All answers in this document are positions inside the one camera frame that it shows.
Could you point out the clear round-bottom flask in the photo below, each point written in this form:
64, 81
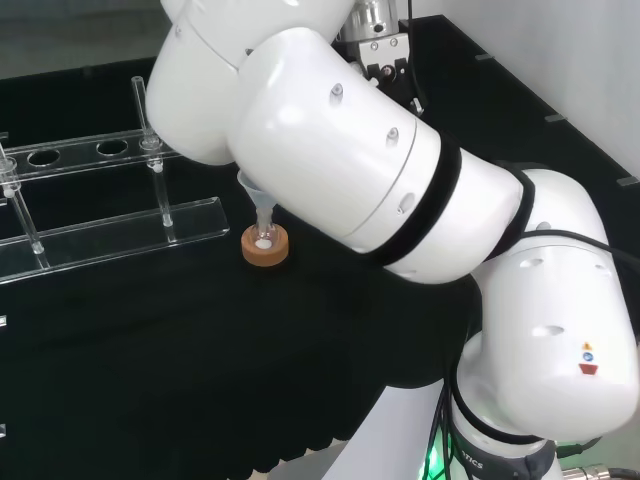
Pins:
265, 239

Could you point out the clear glass funnel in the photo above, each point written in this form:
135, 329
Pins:
260, 195

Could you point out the black bench cloth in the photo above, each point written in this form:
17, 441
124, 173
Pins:
200, 360

